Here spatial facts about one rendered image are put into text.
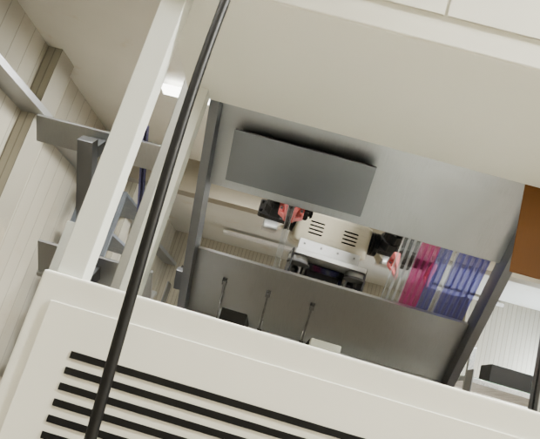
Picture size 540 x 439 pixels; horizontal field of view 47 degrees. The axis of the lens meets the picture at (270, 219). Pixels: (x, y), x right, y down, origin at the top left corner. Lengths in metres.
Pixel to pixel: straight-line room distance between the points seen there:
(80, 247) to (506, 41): 0.55
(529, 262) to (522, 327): 9.55
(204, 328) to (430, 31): 0.44
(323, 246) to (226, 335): 1.54
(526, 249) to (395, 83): 0.37
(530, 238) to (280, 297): 0.66
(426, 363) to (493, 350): 8.84
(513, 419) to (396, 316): 0.86
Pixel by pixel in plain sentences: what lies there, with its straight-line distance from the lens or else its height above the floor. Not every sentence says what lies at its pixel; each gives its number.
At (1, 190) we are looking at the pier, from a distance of 5.82.
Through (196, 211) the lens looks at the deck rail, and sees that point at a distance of 1.41.
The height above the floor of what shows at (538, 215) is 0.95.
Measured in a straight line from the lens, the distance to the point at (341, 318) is 1.54.
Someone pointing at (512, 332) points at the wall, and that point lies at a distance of 10.57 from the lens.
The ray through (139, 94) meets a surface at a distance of 0.76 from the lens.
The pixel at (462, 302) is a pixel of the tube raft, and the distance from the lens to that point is 1.52.
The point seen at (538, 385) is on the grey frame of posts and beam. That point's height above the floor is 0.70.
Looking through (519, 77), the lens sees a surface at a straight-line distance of 0.83.
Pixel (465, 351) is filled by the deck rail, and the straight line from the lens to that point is 1.54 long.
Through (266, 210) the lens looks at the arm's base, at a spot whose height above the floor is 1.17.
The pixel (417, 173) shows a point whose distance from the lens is 1.33.
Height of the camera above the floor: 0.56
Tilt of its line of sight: 15 degrees up
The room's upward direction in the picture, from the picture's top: 17 degrees clockwise
